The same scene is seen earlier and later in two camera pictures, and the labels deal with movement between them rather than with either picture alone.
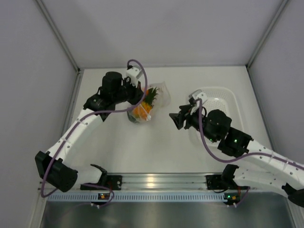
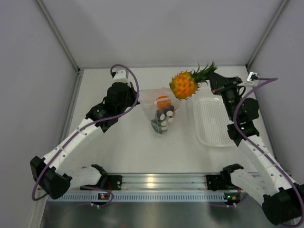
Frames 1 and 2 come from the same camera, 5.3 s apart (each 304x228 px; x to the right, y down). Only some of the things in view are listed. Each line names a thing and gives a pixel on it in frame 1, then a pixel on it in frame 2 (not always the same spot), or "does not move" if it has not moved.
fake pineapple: [148, 103] to [185, 84]
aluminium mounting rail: [151, 181] does not move
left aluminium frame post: [79, 78] does not move
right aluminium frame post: [249, 62] does not move
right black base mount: [215, 182] does not move
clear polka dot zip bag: [157, 98] to [160, 106]
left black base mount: [113, 182] does not move
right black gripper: [185, 113] to [220, 84]
